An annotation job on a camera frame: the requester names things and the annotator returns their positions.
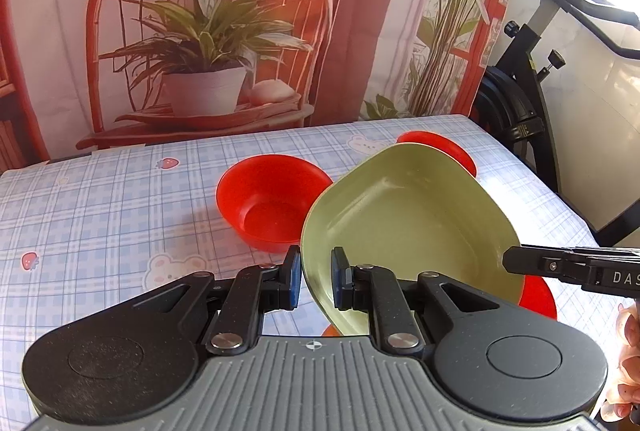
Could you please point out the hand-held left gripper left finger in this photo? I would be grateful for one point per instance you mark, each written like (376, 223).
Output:
(293, 283)

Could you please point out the green plate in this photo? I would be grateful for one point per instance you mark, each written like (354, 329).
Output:
(410, 211)

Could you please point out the floral patterned clothing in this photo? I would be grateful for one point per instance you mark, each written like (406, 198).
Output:
(625, 361)

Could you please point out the printed backdrop cloth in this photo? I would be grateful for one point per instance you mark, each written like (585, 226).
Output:
(225, 21)

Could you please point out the plaid tablecloth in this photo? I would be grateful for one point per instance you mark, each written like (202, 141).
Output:
(100, 221)

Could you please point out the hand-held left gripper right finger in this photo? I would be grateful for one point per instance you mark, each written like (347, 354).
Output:
(341, 283)

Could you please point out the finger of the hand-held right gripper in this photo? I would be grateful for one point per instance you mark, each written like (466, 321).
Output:
(542, 263)

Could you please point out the red plate behind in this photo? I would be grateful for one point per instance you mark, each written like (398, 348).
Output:
(440, 147)

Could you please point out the black exercise bike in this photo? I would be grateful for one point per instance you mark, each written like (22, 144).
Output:
(515, 106)

